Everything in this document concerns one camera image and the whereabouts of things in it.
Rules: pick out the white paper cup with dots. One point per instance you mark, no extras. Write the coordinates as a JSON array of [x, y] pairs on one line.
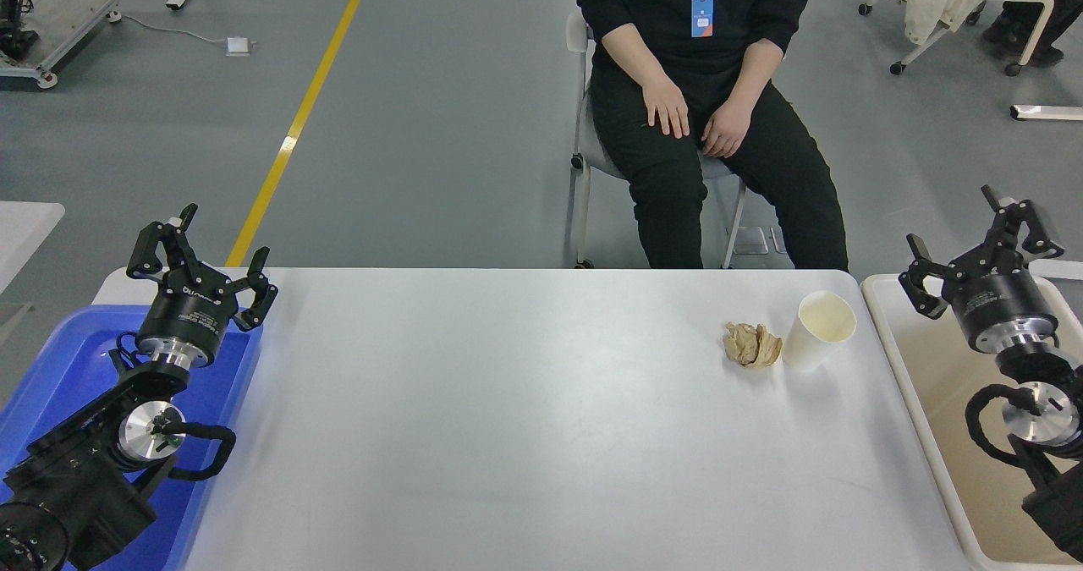
[[812, 343]]

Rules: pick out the grey wheeled chair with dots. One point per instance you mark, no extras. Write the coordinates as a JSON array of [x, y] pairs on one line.
[[596, 161]]

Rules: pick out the person's left forearm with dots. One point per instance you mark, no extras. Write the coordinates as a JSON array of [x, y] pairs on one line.
[[753, 72]]

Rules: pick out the tan paper ball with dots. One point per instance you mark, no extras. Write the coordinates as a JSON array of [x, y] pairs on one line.
[[751, 347]]

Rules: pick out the white side table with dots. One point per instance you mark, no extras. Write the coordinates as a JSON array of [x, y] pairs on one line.
[[21, 233]]

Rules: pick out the person's right forearm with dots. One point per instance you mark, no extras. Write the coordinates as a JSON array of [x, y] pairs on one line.
[[630, 55]]

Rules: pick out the blue plastic tray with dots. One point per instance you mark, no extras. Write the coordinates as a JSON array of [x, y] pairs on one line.
[[68, 359]]

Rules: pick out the white power adapter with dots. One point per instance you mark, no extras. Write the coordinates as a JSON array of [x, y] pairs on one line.
[[238, 45]]

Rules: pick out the white floor bar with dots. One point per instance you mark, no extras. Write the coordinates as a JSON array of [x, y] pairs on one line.
[[1049, 112], [1068, 269]]

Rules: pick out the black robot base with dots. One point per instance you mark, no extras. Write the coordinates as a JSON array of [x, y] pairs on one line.
[[13, 38]]

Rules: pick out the grey wheeled platform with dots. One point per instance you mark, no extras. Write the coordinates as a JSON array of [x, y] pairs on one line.
[[59, 21]]

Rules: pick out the silver foot pedal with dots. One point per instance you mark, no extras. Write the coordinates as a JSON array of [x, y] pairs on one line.
[[751, 241], [778, 241]]

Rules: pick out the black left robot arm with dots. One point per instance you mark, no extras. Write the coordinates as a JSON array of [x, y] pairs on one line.
[[76, 478]]

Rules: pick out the large pale plastic bin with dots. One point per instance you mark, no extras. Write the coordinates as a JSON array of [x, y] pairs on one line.
[[939, 385]]

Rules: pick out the person with dark shoes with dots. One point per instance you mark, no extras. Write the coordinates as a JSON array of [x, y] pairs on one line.
[[1066, 21]]

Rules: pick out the blue id badge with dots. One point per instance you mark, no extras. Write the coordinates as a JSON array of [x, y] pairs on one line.
[[702, 17]]

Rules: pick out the person's right hand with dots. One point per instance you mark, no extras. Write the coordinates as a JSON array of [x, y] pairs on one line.
[[668, 106]]

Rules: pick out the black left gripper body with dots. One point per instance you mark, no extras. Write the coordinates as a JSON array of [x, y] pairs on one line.
[[190, 313]]

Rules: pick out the person in black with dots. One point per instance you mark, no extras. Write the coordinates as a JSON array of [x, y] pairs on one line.
[[677, 182]]

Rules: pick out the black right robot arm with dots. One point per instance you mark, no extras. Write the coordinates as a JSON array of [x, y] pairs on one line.
[[1039, 412]]

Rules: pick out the person's left hand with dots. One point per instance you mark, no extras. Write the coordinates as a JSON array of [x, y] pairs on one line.
[[726, 131]]

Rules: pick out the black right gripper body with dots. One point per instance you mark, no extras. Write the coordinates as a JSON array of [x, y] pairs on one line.
[[1003, 300]]

